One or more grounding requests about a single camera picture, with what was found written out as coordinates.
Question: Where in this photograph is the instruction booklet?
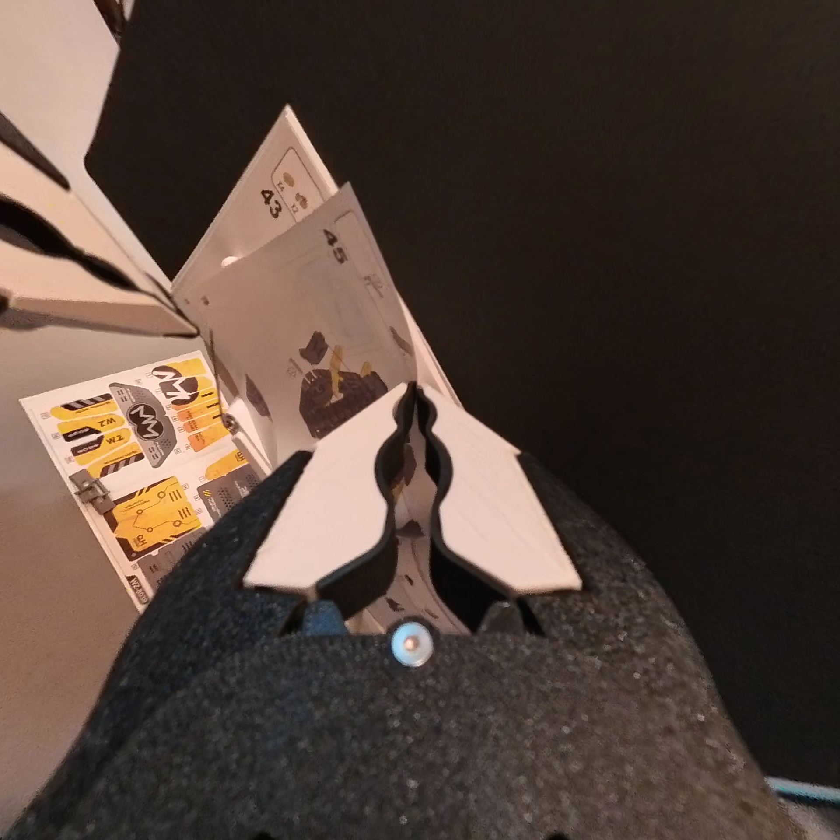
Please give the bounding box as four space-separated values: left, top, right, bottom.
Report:
172 105 473 637

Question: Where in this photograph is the teal cable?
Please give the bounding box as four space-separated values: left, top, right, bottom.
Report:
764 774 840 807

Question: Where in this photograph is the dark grey toy connector piece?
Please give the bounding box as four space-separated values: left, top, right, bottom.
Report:
70 469 113 513

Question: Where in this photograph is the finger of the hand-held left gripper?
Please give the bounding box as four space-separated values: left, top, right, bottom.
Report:
0 217 199 340
0 141 199 337

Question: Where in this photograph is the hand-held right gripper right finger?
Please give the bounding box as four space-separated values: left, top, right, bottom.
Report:
412 386 584 632

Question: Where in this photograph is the yellow sticker sheet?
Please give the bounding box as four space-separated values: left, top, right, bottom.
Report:
20 351 273 614

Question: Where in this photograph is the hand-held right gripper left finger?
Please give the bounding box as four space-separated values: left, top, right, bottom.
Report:
243 382 421 618

